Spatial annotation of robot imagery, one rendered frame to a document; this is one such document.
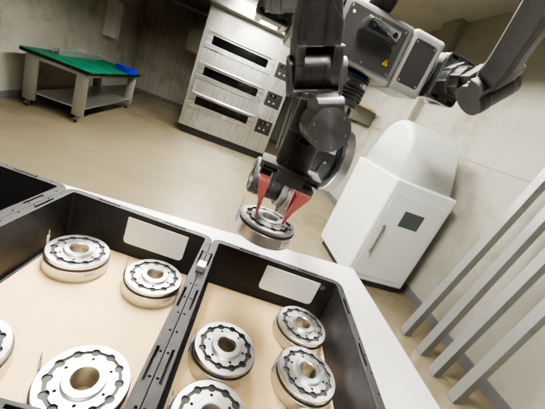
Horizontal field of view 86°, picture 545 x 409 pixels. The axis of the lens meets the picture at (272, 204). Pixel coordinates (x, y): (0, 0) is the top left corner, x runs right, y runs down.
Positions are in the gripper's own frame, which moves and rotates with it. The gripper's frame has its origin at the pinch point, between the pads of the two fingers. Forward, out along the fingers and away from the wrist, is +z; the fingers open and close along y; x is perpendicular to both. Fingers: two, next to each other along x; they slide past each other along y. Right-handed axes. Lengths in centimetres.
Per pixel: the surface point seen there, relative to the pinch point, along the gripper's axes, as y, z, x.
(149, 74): -351, 61, 788
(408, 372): 55, 35, 14
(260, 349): 7.3, 22.4, -7.4
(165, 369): -6.7, 13.8, -23.3
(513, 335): 166, 49, 88
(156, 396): -6.5, 12.4, -27.4
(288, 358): 11.4, 19.4, -10.3
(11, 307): -31.0, 22.6, -14.5
